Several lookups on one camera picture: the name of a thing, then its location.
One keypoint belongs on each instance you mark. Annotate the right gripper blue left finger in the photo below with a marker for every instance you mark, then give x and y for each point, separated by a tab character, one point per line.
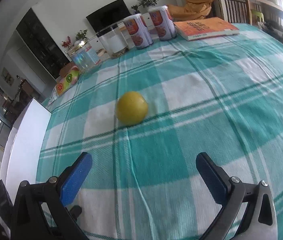
70	181

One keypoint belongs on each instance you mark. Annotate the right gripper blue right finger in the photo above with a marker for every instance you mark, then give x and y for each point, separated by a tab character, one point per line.
259	220

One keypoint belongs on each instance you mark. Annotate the yellow green pear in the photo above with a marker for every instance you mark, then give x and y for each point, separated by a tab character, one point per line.
131	108

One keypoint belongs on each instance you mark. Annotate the teal checked tablecloth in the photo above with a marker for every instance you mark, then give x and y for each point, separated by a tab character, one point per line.
222	96

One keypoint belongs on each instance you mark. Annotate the fruit print tissue pack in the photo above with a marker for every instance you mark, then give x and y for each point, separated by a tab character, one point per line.
68	81

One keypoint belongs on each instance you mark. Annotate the dark bookshelf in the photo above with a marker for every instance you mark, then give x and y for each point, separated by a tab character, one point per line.
41	44

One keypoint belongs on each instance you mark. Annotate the clear glass jar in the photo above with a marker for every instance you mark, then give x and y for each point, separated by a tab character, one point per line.
83	55

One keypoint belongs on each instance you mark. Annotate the red flower plant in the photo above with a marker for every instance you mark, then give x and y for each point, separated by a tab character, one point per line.
67	44

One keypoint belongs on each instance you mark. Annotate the clear container black lid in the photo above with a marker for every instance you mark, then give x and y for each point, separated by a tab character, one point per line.
113	41

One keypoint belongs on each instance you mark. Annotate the orange book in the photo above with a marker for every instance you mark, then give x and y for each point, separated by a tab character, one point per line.
205	28

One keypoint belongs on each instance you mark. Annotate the red white can left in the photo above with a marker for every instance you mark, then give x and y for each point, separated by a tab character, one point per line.
138	31

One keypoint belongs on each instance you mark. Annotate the red white can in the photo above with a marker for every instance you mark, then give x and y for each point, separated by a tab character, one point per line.
163	22
138	31

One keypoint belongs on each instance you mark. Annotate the black television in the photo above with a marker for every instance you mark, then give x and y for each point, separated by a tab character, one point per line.
108	15

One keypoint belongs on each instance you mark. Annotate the wooden chair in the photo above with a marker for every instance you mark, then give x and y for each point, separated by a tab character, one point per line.
251	11

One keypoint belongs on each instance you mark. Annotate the red white can right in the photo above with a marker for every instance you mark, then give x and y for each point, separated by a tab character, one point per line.
163	22

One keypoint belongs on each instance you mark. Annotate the orange cushion chair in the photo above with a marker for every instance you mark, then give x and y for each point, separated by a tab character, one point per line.
192	10

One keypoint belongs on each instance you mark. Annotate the potted green plant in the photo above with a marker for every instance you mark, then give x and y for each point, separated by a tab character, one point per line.
147	3

